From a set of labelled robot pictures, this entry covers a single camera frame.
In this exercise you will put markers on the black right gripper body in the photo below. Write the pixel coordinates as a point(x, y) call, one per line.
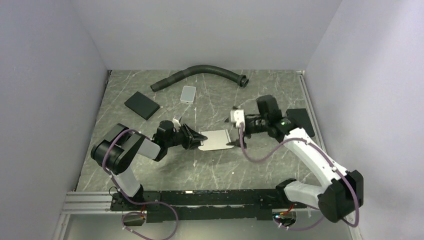
point(255, 124)

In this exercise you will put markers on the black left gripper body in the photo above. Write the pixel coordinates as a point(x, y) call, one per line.
point(182, 138)

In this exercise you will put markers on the white cardboard box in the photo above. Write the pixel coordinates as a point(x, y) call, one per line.
point(216, 140)

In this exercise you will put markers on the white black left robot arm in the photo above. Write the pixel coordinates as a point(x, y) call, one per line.
point(118, 148)

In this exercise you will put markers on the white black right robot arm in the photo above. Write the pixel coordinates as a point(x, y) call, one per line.
point(340, 193)

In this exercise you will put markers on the black flat rectangular box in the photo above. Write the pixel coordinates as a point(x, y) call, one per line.
point(142, 105)

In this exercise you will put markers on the clear white plastic case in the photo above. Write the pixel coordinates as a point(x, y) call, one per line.
point(188, 94)

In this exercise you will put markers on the black mounting base rail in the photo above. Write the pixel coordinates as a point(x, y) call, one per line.
point(168, 205)

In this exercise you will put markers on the aluminium frame rail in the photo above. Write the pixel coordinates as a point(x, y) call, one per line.
point(81, 202)

